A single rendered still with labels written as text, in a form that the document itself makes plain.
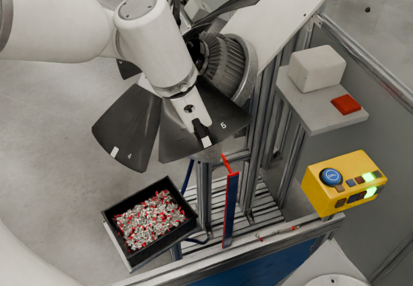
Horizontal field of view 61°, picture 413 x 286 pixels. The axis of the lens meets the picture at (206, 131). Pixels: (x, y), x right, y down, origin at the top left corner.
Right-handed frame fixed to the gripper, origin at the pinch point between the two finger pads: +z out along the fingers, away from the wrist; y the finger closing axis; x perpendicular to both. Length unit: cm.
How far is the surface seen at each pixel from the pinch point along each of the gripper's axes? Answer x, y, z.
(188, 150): 4.3, -1.9, 2.3
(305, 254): -12, -14, 66
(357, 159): -31.2, -11.4, 23.1
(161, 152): 10.0, 1.3, 2.7
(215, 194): 11, 48, 115
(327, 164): -23.6, -10.1, 20.8
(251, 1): -20.5, 11.6, -15.2
